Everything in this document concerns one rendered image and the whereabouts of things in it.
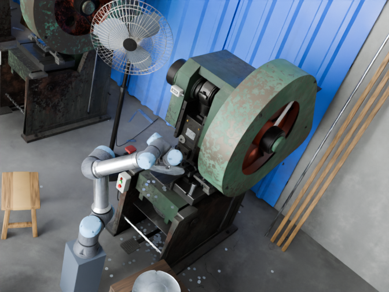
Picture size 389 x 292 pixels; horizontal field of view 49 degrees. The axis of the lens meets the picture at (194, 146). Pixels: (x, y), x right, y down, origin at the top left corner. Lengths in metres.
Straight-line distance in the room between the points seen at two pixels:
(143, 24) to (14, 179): 1.40
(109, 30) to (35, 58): 0.99
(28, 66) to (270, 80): 2.32
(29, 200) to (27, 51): 1.45
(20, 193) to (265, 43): 2.22
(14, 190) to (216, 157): 1.55
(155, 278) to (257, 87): 1.33
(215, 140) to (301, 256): 1.94
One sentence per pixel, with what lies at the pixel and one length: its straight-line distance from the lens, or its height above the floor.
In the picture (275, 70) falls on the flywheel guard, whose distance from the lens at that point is 2.21.
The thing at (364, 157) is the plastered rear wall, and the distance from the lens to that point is 3.53.
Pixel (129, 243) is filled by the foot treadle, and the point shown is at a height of 0.16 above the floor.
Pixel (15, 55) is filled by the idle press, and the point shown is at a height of 0.64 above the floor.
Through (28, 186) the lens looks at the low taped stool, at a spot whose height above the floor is 0.33.
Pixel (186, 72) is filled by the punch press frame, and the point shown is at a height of 1.44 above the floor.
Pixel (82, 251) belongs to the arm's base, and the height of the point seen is 0.50.
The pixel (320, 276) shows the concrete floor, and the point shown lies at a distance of 3.80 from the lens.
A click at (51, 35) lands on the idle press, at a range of 3.38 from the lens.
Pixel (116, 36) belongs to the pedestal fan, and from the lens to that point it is 3.11.
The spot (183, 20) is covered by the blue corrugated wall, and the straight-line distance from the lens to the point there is 4.18.
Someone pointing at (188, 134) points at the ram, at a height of 1.06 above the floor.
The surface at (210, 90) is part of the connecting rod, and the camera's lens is 2.51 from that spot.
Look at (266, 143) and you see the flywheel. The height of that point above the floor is 1.34.
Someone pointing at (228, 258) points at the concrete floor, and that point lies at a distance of 3.50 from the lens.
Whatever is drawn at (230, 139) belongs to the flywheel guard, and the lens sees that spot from 2.08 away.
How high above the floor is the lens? 2.57
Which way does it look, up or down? 35 degrees down
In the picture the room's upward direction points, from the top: 19 degrees clockwise
